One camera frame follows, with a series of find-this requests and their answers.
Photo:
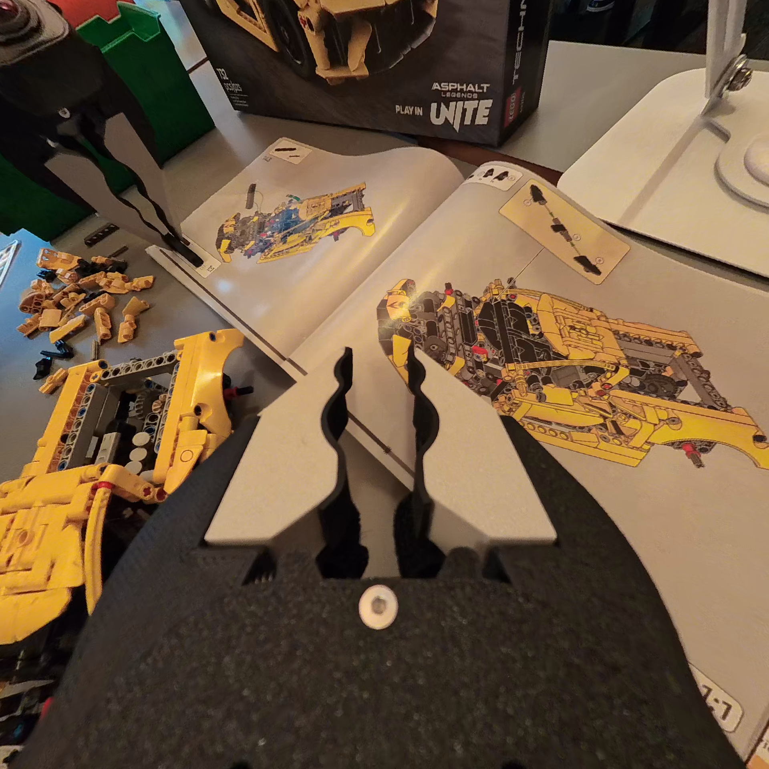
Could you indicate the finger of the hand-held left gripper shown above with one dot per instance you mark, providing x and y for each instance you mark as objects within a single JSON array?
[
  {"x": 102, "y": 186},
  {"x": 129, "y": 141}
]

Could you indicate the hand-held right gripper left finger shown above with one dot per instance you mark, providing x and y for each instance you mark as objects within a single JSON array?
[{"x": 270, "y": 480}]

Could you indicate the toy car set box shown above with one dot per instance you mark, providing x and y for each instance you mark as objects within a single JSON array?
[{"x": 360, "y": 108}]

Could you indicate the green storage bin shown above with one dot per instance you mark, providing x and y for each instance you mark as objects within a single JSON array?
[{"x": 168, "y": 90}]

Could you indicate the yellow brick car model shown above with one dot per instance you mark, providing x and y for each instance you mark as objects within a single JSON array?
[{"x": 36, "y": 540}]

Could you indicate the red storage bin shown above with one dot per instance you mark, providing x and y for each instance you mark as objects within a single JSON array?
[{"x": 84, "y": 15}]

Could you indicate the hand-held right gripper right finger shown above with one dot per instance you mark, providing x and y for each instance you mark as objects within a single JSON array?
[{"x": 486, "y": 480}]

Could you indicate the white document stand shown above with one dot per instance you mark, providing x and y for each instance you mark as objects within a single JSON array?
[{"x": 631, "y": 180}]

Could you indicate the pile of yellow brick pieces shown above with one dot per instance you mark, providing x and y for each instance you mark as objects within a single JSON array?
[{"x": 84, "y": 300}]

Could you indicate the instruction booklet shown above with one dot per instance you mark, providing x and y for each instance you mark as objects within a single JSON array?
[{"x": 420, "y": 240}]

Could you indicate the black beam with holes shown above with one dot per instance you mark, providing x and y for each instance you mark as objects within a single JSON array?
[{"x": 103, "y": 234}]

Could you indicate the grey desk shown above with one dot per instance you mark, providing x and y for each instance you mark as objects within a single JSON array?
[{"x": 171, "y": 306}]

